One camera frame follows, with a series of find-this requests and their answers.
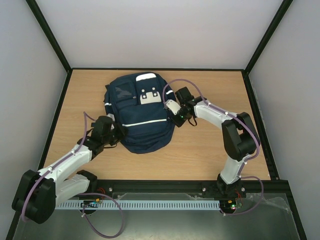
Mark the navy blue student backpack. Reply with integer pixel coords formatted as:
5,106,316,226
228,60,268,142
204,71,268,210
103,72,176,154

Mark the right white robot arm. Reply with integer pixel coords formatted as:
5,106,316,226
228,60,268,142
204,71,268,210
164,87,260,198

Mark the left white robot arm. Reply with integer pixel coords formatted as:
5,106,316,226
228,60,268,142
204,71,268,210
11,116,128,224

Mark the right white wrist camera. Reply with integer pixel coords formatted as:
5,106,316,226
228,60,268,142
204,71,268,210
164,99,181,116

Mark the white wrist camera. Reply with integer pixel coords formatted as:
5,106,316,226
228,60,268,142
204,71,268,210
164,99,181,116
106,113,115,130

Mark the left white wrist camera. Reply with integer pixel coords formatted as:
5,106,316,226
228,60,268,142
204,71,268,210
106,113,115,130

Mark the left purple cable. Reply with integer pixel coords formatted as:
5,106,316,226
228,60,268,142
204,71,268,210
21,111,126,237

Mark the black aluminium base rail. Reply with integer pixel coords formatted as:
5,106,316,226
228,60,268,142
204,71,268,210
49,178,291,201

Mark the grey slotted cable duct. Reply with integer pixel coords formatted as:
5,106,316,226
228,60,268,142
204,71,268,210
55,200,220,211

